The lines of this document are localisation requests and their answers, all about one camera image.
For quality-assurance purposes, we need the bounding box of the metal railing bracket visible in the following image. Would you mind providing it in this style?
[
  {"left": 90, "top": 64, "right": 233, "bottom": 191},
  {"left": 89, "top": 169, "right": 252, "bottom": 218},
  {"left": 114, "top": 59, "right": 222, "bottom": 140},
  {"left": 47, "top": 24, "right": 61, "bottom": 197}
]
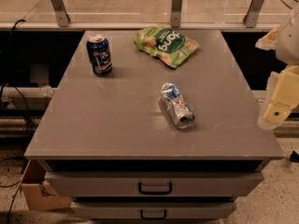
[
  {"left": 170, "top": 0, "right": 182, "bottom": 28},
  {"left": 50, "top": 0, "right": 70, "bottom": 27},
  {"left": 243, "top": 0, "right": 264, "bottom": 28}
]

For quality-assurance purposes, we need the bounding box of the left metal railing bracket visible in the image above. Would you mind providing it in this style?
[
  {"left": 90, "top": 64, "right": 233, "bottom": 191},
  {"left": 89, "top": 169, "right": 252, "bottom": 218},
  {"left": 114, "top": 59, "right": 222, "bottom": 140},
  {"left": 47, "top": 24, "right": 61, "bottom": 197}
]
[{"left": 50, "top": 0, "right": 70, "bottom": 27}]

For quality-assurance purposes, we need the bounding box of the silver blue redbull can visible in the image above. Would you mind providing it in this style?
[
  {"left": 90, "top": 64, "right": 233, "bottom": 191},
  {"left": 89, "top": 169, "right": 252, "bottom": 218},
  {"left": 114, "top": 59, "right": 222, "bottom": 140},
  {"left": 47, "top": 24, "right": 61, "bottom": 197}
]
[{"left": 160, "top": 82, "right": 195, "bottom": 129}]

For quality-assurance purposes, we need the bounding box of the black object on floor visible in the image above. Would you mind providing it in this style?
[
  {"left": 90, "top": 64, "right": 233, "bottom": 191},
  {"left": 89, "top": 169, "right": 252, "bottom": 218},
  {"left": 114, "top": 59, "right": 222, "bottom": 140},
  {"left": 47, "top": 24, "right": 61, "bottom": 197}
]
[{"left": 290, "top": 151, "right": 299, "bottom": 162}]

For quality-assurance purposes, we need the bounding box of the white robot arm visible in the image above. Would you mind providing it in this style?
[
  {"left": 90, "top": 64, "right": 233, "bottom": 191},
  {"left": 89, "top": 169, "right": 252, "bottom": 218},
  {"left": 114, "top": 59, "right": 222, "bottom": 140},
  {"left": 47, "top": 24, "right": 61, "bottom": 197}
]
[{"left": 255, "top": 5, "right": 299, "bottom": 130}]

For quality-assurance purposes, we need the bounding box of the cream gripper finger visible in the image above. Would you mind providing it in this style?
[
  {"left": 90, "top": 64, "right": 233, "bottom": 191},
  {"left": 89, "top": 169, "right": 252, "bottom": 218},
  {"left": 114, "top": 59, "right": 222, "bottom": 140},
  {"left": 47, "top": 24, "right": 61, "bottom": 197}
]
[
  {"left": 257, "top": 64, "right": 299, "bottom": 130},
  {"left": 255, "top": 28, "right": 278, "bottom": 50}
]

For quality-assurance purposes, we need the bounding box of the cardboard box on floor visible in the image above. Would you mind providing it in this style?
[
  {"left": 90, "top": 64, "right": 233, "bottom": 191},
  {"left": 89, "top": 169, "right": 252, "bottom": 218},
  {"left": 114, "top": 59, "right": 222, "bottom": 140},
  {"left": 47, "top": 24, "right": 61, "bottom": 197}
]
[{"left": 21, "top": 161, "right": 71, "bottom": 211}]

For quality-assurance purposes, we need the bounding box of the upper black drawer handle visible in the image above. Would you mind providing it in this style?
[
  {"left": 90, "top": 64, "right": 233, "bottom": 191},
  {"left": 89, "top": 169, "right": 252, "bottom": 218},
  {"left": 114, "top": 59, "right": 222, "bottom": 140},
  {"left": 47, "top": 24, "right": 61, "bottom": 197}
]
[{"left": 137, "top": 182, "right": 173, "bottom": 195}]

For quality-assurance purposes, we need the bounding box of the black cable at left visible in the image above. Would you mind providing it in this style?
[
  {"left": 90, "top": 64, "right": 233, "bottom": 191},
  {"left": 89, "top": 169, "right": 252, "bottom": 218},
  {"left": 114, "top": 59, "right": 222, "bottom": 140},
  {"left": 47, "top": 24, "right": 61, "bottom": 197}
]
[{"left": 0, "top": 18, "right": 38, "bottom": 133}]

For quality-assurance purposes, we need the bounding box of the lower black drawer handle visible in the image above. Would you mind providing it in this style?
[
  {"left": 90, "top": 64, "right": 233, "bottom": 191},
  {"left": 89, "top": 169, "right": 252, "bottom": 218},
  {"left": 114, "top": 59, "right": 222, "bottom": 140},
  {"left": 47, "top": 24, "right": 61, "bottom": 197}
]
[{"left": 139, "top": 210, "right": 167, "bottom": 220}]

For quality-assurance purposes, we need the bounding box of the green chip bag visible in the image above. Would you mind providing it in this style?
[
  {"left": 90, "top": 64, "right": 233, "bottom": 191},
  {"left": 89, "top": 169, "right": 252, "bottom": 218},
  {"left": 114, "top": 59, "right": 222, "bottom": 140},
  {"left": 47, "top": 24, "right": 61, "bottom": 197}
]
[{"left": 135, "top": 26, "right": 199, "bottom": 69}]

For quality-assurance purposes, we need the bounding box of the dark blue pepsi can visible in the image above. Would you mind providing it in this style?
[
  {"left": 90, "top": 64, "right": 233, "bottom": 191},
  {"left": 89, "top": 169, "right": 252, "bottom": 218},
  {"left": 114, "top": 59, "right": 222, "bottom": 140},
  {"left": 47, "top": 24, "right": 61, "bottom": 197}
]
[{"left": 86, "top": 35, "right": 112, "bottom": 76}]

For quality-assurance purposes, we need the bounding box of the right metal railing bracket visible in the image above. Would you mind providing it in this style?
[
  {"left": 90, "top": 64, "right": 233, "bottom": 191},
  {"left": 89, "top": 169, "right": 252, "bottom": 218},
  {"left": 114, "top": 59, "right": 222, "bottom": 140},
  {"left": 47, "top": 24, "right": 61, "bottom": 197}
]
[{"left": 243, "top": 0, "right": 264, "bottom": 28}]

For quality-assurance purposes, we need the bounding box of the middle metal railing bracket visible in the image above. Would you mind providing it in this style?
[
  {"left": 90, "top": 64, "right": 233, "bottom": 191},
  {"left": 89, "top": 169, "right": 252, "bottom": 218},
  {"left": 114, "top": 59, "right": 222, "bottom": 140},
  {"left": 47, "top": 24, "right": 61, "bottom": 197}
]
[{"left": 170, "top": 0, "right": 182, "bottom": 28}]

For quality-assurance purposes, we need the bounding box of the black drawer handle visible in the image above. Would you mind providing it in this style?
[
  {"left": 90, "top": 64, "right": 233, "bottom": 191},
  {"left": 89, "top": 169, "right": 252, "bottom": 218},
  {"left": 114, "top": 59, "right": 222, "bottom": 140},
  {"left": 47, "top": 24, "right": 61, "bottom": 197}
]
[
  {"left": 139, "top": 210, "right": 167, "bottom": 220},
  {"left": 137, "top": 182, "right": 173, "bottom": 195}
]

